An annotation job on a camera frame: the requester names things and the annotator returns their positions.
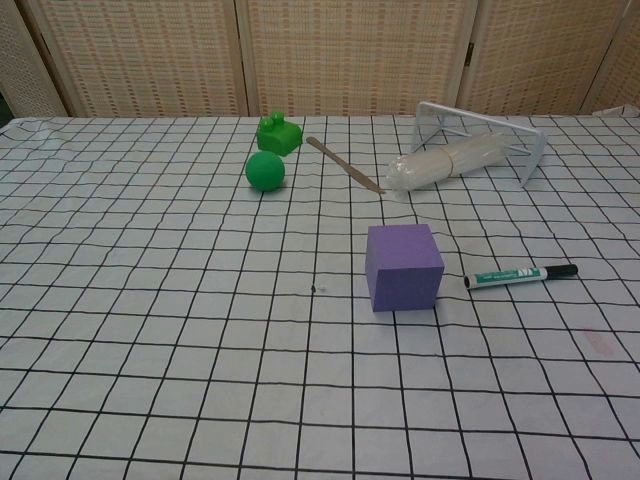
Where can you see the teal syringe pen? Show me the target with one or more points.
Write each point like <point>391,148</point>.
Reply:
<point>505,276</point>

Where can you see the green ball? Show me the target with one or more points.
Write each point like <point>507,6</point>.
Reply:
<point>265,172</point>

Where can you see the purple foam cube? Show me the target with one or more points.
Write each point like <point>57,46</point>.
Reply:
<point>400,270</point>

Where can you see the green studded toy block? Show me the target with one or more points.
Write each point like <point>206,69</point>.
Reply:
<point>280,137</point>

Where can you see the table with checkered white tablecloth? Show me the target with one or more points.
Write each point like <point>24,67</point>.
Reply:
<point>200,300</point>

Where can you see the slim table knife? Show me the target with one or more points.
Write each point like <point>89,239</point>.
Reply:
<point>345,164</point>

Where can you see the woven folding screen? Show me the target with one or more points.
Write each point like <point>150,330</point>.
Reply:
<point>150,50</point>

